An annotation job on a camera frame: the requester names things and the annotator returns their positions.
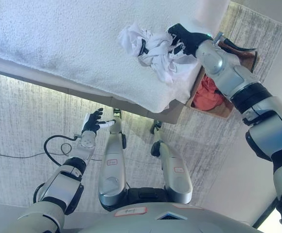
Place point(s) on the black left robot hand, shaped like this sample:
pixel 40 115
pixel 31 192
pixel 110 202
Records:
pixel 91 122

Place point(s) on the red cloth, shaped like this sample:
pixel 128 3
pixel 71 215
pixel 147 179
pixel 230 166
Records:
pixel 205 97

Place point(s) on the grey streaked rug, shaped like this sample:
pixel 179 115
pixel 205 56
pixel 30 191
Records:
pixel 22 114

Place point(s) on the brown laundry basket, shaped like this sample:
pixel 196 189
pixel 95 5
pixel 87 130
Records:
pixel 224 112

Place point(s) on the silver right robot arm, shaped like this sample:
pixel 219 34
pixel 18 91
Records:
pixel 257 106

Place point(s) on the silver right robot leg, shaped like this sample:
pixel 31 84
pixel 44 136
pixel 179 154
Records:
pixel 176 174

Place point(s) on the silver robot leg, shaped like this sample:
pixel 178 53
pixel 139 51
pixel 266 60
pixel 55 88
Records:
pixel 176 174
pixel 113 170

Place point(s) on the black left robot foot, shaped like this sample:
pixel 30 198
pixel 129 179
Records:
pixel 117 112

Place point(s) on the white clothes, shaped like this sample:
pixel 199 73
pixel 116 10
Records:
pixel 160 53

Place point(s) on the silver left robot leg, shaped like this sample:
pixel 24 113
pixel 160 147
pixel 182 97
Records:
pixel 113 170

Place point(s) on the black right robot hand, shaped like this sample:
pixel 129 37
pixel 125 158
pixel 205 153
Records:
pixel 192 40

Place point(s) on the white textured blanket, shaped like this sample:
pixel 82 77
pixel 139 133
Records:
pixel 70 41

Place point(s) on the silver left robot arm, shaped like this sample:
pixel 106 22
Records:
pixel 65 179

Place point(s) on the grey robot torso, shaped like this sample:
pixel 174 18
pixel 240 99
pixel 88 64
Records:
pixel 143 221

